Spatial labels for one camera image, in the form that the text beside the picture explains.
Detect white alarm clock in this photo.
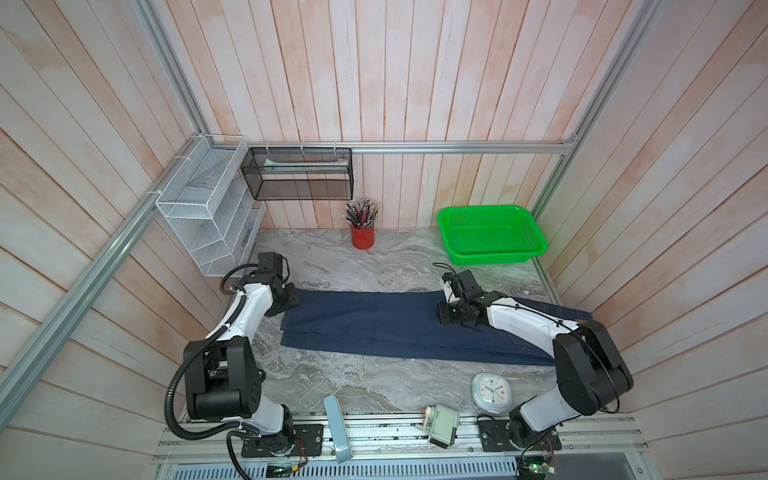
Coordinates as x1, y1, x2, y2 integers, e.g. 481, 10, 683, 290
471, 372, 512, 414

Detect red pencil cup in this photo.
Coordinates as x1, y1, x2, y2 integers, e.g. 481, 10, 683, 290
350, 226, 375, 250

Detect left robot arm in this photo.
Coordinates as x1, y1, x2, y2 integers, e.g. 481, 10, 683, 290
175, 252, 300, 439

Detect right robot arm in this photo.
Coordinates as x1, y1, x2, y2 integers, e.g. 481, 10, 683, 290
438, 270, 634, 449

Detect white wire mesh shelf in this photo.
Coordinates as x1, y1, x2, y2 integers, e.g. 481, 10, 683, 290
156, 134, 266, 277

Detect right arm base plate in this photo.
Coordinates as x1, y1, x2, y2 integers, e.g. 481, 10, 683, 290
475, 414, 562, 452

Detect coloured pencils bunch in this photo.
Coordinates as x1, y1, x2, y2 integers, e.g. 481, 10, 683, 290
344, 197, 379, 230

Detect aluminium frame rail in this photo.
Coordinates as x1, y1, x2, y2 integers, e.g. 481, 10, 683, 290
213, 136, 575, 155

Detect grey white small device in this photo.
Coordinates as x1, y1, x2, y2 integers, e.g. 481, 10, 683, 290
422, 404, 460, 449

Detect black mesh wall basket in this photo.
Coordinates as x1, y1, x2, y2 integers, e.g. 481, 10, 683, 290
240, 147, 355, 201

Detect dark blue denim trousers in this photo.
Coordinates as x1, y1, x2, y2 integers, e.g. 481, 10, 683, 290
281, 291, 595, 366

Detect light blue flat block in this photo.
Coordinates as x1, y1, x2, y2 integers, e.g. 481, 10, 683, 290
323, 395, 353, 464

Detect green plastic basket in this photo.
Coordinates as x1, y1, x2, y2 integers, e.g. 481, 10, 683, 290
437, 205, 548, 266

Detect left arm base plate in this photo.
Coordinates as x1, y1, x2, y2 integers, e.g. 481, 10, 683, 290
241, 424, 324, 460

